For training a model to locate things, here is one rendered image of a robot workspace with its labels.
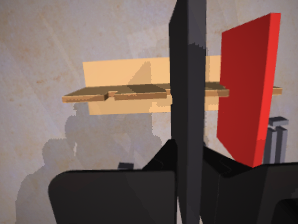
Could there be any red board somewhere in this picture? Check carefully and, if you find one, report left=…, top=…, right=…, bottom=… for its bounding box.
left=216, top=13, right=281, bottom=168

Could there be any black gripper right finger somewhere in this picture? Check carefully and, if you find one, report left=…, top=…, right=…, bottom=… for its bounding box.
left=200, top=146, right=298, bottom=224

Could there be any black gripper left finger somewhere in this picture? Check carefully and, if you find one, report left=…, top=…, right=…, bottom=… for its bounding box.
left=48, top=139, right=178, bottom=224

